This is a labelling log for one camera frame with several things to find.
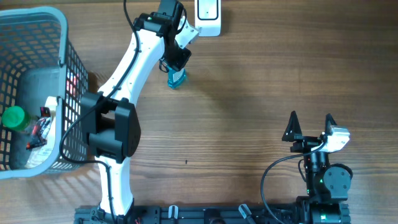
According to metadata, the white barcode scanner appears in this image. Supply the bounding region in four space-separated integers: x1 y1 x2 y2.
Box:
194 0 221 37

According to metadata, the black red packaged item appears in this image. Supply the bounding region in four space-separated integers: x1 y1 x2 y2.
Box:
26 107 52 151

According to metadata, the red tissue pack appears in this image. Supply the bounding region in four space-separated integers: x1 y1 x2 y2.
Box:
55 72 77 96

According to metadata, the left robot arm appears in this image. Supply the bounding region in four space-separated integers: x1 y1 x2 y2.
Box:
81 1 198 223

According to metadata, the beige plastic pouch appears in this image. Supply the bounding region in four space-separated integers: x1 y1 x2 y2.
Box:
25 96 58 169

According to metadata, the grey plastic shopping basket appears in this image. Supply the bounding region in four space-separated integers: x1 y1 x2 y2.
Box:
1 6 89 180

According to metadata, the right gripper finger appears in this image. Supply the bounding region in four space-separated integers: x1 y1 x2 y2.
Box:
321 113 336 136
282 111 303 142

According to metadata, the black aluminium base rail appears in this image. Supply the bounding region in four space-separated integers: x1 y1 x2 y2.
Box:
74 202 351 224

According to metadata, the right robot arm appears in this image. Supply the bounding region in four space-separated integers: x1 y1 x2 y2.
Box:
282 111 353 224

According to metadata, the blue mouthwash bottle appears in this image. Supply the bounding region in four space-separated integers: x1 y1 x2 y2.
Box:
167 68 187 89

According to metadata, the green lid jar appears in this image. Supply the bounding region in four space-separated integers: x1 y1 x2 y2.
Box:
1 106 38 134

